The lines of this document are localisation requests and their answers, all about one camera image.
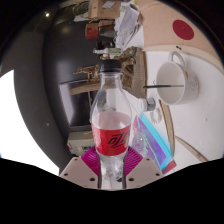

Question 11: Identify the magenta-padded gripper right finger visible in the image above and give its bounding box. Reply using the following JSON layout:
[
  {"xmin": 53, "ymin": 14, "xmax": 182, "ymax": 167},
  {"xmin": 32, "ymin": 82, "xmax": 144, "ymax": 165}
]
[{"xmin": 122, "ymin": 146, "xmax": 164, "ymax": 190}]

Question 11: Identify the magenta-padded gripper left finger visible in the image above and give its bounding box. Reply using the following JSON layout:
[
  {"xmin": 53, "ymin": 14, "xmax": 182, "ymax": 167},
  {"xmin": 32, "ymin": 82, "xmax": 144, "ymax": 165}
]
[{"xmin": 59, "ymin": 146, "xmax": 102, "ymax": 190}]

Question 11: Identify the clear bottle with red label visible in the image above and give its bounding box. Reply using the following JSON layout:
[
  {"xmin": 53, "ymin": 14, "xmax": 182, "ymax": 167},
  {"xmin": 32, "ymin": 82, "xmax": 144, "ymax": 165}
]
[{"xmin": 89, "ymin": 59, "xmax": 133, "ymax": 191}]

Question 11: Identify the white cabinet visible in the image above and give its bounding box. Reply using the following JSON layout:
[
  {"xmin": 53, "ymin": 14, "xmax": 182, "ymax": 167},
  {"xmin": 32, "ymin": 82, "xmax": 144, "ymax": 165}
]
[{"xmin": 66, "ymin": 129, "xmax": 98, "ymax": 158}]

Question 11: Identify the wooden stick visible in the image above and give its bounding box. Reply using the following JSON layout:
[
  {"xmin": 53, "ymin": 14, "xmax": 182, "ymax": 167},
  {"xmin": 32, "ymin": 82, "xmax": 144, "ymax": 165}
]
[{"xmin": 159, "ymin": 99, "xmax": 176, "ymax": 158}]

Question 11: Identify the small white-capped jar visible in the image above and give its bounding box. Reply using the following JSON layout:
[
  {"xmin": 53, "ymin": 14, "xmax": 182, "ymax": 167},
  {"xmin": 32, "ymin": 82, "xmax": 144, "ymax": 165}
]
[{"xmin": 138, "ymin": 97, "xmax": 157, "ymax": 113}]

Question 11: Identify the wooden brush with red ferrule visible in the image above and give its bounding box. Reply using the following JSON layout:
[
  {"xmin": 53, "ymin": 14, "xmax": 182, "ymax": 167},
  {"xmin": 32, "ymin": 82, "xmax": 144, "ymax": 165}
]
[{"xmin": 174, "ymin": 135, "xmax": 209, "ymax": 163}]

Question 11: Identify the wooden easel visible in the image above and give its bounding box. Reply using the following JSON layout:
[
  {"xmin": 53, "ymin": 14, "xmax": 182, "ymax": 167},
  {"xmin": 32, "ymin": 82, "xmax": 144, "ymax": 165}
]
[{"xmin": 68, "ymin": 64, "xmax": 101, "ymax": 97}]

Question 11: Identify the long ceiling light panel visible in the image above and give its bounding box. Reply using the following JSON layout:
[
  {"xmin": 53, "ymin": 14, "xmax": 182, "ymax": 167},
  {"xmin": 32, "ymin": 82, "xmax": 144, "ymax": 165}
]
[{"xmin": 0, "ymin": 69, "xmax": 61, "ymax": 176}]

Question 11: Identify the thin dark brush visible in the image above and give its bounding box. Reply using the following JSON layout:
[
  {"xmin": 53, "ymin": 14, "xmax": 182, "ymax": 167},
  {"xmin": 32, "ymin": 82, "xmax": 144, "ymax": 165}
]
[{"xmin": 143, "ymin": 84, "xmax": 185, "ymax": 89}]

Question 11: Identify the brown sculpture on board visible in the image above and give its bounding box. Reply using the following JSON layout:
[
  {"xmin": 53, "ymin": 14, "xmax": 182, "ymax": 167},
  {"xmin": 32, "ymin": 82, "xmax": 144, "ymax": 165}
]
[{"xmin": 74, "ymin": 46, "xmax": 148, "ymax": 99}]

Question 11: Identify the white mug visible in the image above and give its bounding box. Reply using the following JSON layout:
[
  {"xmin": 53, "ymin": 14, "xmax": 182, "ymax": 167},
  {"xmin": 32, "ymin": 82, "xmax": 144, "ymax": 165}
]
[{"xmin": 155, "ymin": 50, "xmax": 200, "ymax": 106}]

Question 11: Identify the white and green spray bottle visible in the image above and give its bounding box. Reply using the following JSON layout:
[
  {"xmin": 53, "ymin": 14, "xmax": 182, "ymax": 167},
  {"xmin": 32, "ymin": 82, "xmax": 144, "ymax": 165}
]
[{"xmin": 93, "ymin": 47, "xmax": 123, "ymax": 56}]

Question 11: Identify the red box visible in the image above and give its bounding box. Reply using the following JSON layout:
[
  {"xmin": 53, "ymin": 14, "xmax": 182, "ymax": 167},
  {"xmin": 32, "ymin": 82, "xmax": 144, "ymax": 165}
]
[{"xmin": 85, "ymin": 22, "xmax": 100, "ymax": 40}]

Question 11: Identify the flat round red coaster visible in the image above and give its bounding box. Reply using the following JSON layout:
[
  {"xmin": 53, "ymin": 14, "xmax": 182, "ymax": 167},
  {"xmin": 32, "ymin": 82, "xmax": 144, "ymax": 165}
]
[{"xmin": 172, "ymin": 19, "xmax": 195, "ymax": 41}]

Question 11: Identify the brown cardboard box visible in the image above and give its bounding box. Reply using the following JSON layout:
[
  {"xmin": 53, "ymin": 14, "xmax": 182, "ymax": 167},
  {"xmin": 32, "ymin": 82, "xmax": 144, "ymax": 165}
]
[{"xmin": 88, "ymin": 0, "xmax": 122, "ymax": 20}]

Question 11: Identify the black wall screen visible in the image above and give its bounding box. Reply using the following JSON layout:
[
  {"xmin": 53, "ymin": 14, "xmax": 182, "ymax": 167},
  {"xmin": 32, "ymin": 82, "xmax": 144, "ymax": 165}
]
[{"xmin": 59, "ymin": 79, "xmax": 101, "ymax": 129}]

